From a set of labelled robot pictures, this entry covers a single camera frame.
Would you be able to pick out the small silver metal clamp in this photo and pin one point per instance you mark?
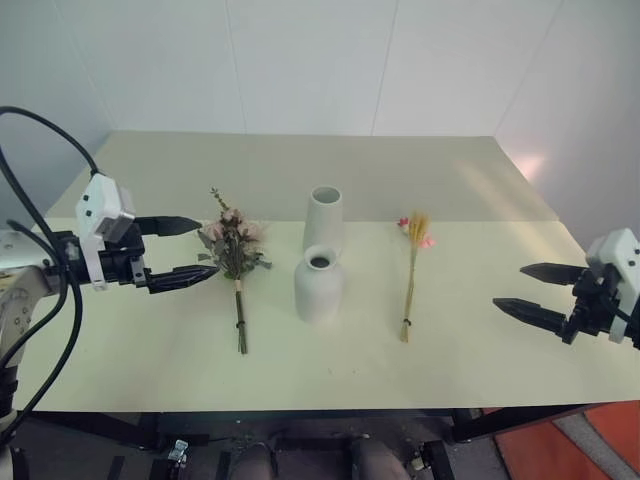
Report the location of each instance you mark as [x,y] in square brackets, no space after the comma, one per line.
[178,450]

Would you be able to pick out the tall tapered white vase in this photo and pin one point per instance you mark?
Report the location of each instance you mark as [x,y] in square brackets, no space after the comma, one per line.
[324,220]

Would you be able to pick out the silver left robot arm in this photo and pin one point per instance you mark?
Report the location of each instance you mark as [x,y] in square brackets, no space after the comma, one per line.
[19,300]

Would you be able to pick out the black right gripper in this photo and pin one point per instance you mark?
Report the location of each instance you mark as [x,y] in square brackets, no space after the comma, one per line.
[595,305]

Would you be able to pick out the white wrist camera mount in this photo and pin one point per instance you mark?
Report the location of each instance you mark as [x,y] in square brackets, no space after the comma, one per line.
[102,200]
[617,250]

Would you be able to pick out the round-shouldered white bottle vase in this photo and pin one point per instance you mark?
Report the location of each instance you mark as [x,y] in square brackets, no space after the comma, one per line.
[318,290]

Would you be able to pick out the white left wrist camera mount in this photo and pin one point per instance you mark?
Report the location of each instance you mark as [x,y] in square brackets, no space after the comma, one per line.
[102,200]

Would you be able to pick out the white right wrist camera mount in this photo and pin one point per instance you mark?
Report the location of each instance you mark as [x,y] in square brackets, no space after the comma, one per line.
[617,250]

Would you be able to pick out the pink flower bouquet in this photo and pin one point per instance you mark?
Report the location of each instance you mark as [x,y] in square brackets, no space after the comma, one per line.
[234,245]

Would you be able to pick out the black metal table frame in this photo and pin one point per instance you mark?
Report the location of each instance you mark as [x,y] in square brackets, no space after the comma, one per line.
[500,422]

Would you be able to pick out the dried wheat flower bundle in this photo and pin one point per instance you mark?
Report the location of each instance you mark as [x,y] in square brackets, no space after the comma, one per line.
[414,260]

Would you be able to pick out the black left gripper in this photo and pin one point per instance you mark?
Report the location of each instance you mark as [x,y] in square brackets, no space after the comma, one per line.
[120,262]

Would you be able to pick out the orange floor mat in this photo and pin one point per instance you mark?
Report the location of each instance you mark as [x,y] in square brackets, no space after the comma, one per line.
[590,445]

